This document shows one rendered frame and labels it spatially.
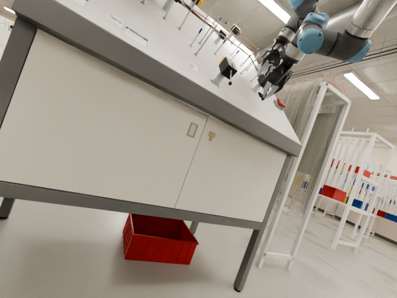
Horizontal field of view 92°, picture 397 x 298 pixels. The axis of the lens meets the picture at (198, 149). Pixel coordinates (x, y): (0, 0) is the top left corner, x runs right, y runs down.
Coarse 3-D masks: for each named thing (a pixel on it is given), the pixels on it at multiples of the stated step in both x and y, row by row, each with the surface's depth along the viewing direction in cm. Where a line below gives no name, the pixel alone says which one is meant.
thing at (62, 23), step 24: (24, 0) 43; (48, 0) 45; (48, 24) 46; (72, 24) 48; (96, 48) 51; (120, 48) 54; (144, 72) 58; (168, 72) 62; (192, 96) 67; (216, 96) 72; (240, 120) 79; (288, 144) 97
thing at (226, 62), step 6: (222, 60) 74; (228, 60) 71; (222, 66) 72; (228, 66) 69; (234, 66) 72; (222, 72) 71; (228, 72) 71; (234, 72) 71; (216, 78) 76; (222, 78) 75; (228, 78) 73; (216, 84) 77
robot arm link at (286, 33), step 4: (284, 28) 96; (288, 28) 95; (280, 32) 98; (284, 32) 96; (288, 32) 95; (292, 32) 95; (284, 36) 96; (288, 36) 96; (292, 36) 96; (288, 40) 97
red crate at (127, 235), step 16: (128, 224) 115; (144, 224) 128; (160, 224) 132; (176, 224) 137; (128, 240) 101; (144, 240) 100; (160, 240) 104; (176, 240) 107; (192, 240) 119; (128, 256) 98; (144, 256) 102; (160, 256) 105; (176, 256) 109; (192, 256) 113
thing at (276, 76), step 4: (284, 60) 83; (280, 64) 83; (284, 64) 83; (288, 64) 82; (276, 68) 83; (280, 68) 82; (284, 68) 82; (288, 68) 82; (272, 72) 82; (276, 72) 82; (280, 72) 82; (284, 72) 82; (272, 76) 81; (276, 76) 81; (280, 76) 81; (268, 80) 83; (272, 80) 81; (276, 80) 81; (276, 84) 83
